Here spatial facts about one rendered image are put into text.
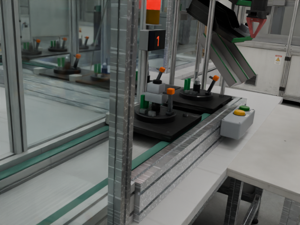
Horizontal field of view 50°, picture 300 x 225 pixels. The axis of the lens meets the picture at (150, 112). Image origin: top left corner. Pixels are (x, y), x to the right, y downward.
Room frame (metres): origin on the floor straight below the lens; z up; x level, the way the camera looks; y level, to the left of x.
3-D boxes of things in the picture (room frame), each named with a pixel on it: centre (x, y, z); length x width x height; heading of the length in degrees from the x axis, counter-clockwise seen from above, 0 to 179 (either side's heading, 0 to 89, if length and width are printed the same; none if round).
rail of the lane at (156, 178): (1.00, -0.18, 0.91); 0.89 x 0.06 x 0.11; 151
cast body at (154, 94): (1.03, -0.01, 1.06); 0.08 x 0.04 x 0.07; 61
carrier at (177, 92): (1.32, -0.19, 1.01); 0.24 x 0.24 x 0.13; 61
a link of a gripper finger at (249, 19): (1.28, -0.38, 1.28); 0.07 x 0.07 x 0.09; 60
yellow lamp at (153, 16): (1.21, 0.01, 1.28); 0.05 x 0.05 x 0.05
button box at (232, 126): (1.14, -0.33, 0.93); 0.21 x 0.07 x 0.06; 151
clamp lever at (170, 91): (1.00, -0.06, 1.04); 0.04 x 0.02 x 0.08; 61
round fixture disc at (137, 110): (1.02, -0.02, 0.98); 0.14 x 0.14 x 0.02
